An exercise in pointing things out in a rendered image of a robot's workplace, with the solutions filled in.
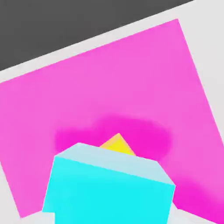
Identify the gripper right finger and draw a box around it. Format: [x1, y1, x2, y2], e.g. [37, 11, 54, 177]
[167, 201, 218, 224]

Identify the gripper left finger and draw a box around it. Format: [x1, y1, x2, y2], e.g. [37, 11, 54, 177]
[19, 210, 56, 224]

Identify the small cyan cube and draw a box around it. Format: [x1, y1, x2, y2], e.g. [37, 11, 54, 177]
[42, 142, 176, 224]

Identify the small yellow cube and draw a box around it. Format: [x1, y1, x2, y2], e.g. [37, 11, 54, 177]
[99, 133, 137, 157]

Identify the large pink box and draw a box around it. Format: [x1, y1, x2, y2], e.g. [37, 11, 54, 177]
[0, 18, 224, 224]

